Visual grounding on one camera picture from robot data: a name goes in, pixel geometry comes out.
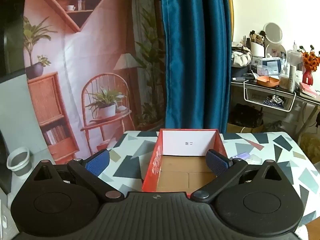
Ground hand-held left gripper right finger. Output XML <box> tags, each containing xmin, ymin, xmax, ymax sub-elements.
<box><xmin>190</xmin><ymin>149</ymin><xmax>288</xmax><ymax>202</ymax></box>

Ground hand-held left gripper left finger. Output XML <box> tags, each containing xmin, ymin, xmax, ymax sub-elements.
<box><xmin>32</xmin><ymin>149</ymin><xmax>125</xmax><ymax>202</ymax></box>

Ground red cardboard box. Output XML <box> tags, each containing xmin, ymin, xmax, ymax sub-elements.
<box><xmin>141</xmin><ymin>129</ymin><xmax>228</xmax><ymax>193</ymax></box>

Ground brown cardboard box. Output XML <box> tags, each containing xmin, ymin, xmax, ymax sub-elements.
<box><xmin>226</xmin><ymin>122</ymin><xmax>264</xmax><ymax>133</ymax></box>

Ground black bag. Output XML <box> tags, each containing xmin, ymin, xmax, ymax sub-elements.
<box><xmin>229</xmin><ymin>103</ymin><xmax>264</xmax><ymax>128</ymax></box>

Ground white plastic bucket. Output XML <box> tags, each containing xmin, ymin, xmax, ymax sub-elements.
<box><xmin>6</xmin><ymin>147</ymin><xmax>33</xmax><ymax>178</ymax></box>

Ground orange bowl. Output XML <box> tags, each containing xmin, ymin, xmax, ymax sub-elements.
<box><xmin>256</xmin><ymin>76</ymin><xmax>280</xmax><ymax>88</ymax></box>

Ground white vanity desk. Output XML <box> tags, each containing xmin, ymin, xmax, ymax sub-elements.
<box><xmin>230</xmin><ymin>76</ymin><xmax>320</xmax><ymax>140</ymax></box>

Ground white cloth pouch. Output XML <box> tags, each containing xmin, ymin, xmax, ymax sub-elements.
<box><xmin>231</xmin><ymin>50</ymin><xmax>252</xmax><ymax>67</ymax></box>

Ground blue curtain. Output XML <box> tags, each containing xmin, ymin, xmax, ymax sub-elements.
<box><xmin>159</xmin><ymin>0</ymin><xmax>232</xmax><ymax>133</ymax></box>

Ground white cosmetic bottle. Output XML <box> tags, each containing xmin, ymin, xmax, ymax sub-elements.
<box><xmin>289</xmin><ymin>65</ymin><xmax>297</xmax><ymax>92</ymax></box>

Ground blue and white box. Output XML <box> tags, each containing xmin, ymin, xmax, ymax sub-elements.
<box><xmin>261</xmin><ymin>57</ymin><xmax>282</xmax><ymax>74</ymax></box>

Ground pink book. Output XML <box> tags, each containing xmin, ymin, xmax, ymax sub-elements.
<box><xmin>299</xmin><ymin>82</ymin><xmax>318</xmax><ymax>98</ymax></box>

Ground white brush holder cup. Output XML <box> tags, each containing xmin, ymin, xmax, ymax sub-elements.
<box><xmin>250</xmin><ymin>41</ymin><xmax>265</xmax><ymax>58</ymax></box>

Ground red vase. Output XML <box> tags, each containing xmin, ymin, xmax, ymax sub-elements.
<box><xmin>302</xmin><ymin>69</ymin><xmax>314</xmax><ymax>85</ymax></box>

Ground clear acrylic organizer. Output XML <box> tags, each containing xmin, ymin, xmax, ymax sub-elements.
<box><xmin>287</xmin><ymin>50</ymin><xmax>304</xmax><ymax>76</ymax></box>

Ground orange flower bunch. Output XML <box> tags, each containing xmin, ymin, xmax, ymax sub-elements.
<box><xmin>297</xmin><ymin>45</ymin><xmax>320</xmax><ymax>72</ymax></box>

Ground round white mirror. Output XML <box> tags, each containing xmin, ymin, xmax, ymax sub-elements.
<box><xmin>264</xmin><ymin>22</ymin><xmax>283</xmax><ymax>43</ymax></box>

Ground printed furniture wall cloth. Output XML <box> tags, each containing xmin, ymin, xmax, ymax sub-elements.
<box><xmin>22</xmin><ymin>0</ymin><xmax>166</xmax><ymax>165</ymax></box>

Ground white wire basket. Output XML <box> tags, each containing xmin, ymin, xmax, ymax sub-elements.
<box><xmin>243</xmin><ymin>80</ymin><xmax>297</xmax><ymax>112</ymax></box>

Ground white ring stand mirror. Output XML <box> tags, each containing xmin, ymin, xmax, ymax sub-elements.
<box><xmin>265</xmin><ymin>44</ymin><xmax>287</xmax><ymax>61</ymax></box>

